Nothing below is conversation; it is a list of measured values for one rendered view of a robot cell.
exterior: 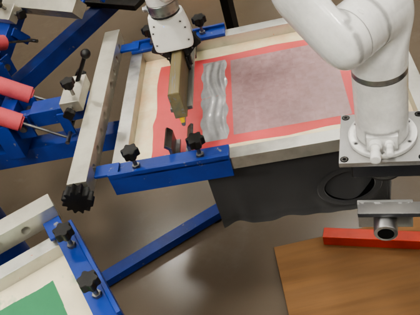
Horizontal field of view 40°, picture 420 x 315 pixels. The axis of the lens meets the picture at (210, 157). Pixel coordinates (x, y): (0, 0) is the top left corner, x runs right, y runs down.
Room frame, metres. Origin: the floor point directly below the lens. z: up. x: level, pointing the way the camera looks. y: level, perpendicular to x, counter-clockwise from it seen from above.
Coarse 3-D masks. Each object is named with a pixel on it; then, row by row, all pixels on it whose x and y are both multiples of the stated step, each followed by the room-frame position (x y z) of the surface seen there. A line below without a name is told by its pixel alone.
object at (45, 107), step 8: (88, 96) 1.39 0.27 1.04; (32, 104) 1.43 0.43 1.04; (40, 104) 1.42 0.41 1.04; (48, 104) 1.41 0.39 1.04; (56, 104) 1.39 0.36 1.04; (32, 112) 1.39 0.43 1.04; (40, 112) 1.38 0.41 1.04; (48, 112) 1.38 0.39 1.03; (56, 112) 1.37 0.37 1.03; (80, 112) 1.36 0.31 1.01; (32, 120) 1.39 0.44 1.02; (40, 120) 1.38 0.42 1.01; (48, 120) 1.38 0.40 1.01; (56, 120) 1.37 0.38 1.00; (72, 120) 1.37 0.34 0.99
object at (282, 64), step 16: (272, 48) 1.46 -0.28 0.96; (288, 48) 1.43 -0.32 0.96; (304, 48) 1.40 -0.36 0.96; (240, 64) 1.43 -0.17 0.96; (256, 64) 1.40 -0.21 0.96; (272, 64) 1.38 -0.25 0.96; (288, 64) 1.35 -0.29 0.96; (304, 64) 1.33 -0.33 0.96; (320, 64) 1.31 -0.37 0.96; (160, 80) 1.48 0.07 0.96; (240, 80) 1.35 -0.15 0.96; (256, 80) 1.33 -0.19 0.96; (272, 80) 1.30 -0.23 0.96; (288, 80) 1.28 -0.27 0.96; (304, 80) 1.26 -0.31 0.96; (160, 96) 1.40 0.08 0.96
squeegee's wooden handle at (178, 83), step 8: (176, 56) 1.28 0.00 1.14; (184, 56) 1.30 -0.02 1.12; (176, 64) 1.24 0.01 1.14; (184, 64) 1.27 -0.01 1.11; (176, 72) 1.20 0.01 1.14; (184, 72) 1.24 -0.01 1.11; (176, 80) 1.17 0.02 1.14; (184, 80) 1.22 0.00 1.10; (168, 88) 1.15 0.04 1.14; (176, 88) 1.14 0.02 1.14; (184, 88) 1.19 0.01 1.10; (168, 96) 1.12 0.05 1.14; (176, 96) 1.12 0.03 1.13; (184, 96) 1.16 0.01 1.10; (176, 104) 1.12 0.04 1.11; (184, 104) 1.13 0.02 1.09; (176, 112) 1.12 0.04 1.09; (184, 112) 1.12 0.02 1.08
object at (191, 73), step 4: (192, 52) 1.38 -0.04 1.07; (192, 56) 1.36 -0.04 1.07; (192, 60) 1.34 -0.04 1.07; (192, 64) 1.32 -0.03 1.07; (192, 68) 1.30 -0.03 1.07; (192, 72) 1.28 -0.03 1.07; (192, 76) 1.27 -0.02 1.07; (188, 80) 1.26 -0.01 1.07; (192, 80) 1.25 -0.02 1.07; (188, 84) 1.24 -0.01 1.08; (192, 84) 1.23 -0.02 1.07; (188, 88) 1.22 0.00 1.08; (192, 88) 1.21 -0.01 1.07; (188, 92) 1.20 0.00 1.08; (192, 92) 1.20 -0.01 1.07; (188, 96) 1.18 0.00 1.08; (192, 96) 1.18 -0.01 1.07; (188, 100) 1.17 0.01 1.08; (192, 100) 1.17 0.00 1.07; (188, 104) 1.15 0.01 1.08; (192, 104) 1.15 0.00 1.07; (188, 108) 1.15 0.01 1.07
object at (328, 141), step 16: (240, 32) 1.54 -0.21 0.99; (256, 32) 1.53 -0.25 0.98; (272, 32) 1.52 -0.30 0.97; (288, 32) 1.51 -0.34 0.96; (208, 48) 1.56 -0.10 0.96; (144, 64) 1.58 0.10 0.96; (128, 80) 1.48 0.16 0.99; (416, 80) 1.07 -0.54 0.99; (128, 96) 1.40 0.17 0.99; (416, 96) 1.02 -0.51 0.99; (128, 112) 1.32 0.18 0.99; (128, 128) 1.25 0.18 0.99; (128, 144) 1.19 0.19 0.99; (256, 144) 1.03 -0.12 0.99; (272, 144) 1.01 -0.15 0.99; (288, 144) 1.00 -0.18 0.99; (304, 144) 0.98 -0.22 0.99; (320, 144) 0.97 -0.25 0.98; (336, 144) 0.96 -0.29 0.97; (112, 160) 1.14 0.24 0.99; (240, 160) 1.01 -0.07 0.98; (256, 160) 1.00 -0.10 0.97; (272, 160) 0.99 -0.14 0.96
